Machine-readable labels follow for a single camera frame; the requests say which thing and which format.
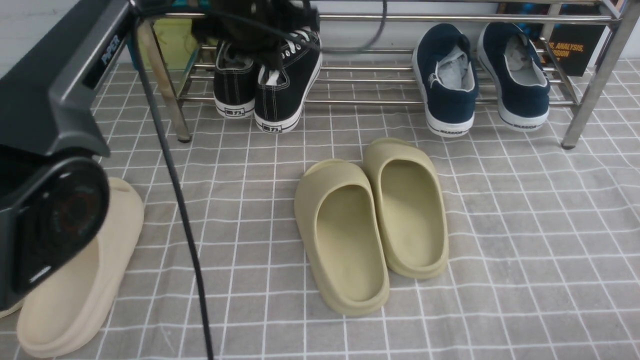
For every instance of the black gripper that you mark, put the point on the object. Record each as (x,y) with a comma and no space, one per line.
(258,29)

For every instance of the black canvas sneaker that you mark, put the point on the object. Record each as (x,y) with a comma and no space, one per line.
(235,80)
(281,93)

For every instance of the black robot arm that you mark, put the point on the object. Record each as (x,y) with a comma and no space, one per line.
(54,195)

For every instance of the left navy canvas shoe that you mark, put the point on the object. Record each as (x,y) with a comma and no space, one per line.
(447,79)

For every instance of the navy canvas shoe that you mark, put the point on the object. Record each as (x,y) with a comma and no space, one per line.
(510,58)
(447,79)

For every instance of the silver metal shoe rack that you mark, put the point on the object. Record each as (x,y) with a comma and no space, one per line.
(620,23)

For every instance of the right navy canvas shoe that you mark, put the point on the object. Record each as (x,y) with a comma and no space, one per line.
(510,58)

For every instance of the teal yellow board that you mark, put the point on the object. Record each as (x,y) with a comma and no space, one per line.
(174,35)

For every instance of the left olive foam slipper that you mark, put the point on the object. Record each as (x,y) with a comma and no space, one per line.
(335,214)

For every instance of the olive foam slipper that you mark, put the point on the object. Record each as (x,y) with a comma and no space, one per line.
(409,206)
(335,214)

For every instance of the right olive foam slipper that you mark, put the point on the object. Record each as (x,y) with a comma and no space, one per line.
(409,206)

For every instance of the black book orange text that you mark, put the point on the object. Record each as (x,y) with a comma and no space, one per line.
(573,45)

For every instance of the right cream foam slipper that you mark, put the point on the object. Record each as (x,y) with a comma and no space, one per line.
(68,309)

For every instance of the cream foam slipper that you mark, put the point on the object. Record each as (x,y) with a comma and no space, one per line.
(68,309)
(12,309)

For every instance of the grey checkered floor mat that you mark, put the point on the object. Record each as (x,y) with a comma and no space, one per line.
(544,242)

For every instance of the left cream foam slipper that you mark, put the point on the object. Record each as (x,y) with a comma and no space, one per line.
(12,309)

